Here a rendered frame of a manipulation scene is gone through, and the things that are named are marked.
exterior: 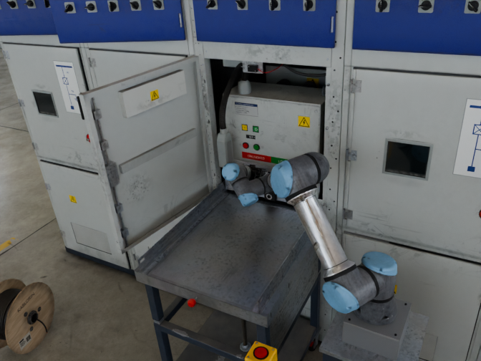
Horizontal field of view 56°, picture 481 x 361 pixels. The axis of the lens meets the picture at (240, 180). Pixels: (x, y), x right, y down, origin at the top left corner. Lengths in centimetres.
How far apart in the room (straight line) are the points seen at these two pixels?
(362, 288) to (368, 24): 93
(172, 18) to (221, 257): 108
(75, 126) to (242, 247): 136
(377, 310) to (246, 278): 52
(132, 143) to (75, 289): 160
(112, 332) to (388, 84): 211
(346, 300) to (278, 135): 92
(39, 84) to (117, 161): 114
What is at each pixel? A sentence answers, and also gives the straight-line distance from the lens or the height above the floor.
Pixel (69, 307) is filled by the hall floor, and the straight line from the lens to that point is 323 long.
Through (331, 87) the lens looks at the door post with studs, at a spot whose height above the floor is 149.
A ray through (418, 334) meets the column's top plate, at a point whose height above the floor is 75.
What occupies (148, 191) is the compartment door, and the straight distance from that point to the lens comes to 212.
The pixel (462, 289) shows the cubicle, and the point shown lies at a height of 66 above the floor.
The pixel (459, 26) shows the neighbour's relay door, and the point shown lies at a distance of 173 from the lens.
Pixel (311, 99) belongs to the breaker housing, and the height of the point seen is 139.
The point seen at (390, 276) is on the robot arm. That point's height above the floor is 105.
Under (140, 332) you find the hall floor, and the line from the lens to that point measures 291.
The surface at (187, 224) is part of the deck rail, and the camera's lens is 216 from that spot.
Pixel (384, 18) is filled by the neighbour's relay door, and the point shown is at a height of 176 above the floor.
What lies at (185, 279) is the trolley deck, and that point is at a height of 85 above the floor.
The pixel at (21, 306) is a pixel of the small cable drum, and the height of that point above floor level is 32.
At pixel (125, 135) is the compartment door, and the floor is 135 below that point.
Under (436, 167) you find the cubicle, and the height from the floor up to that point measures 122.
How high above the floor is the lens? 207
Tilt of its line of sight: 29 degrees down
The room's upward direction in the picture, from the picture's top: 4 degrees counter-clockwise
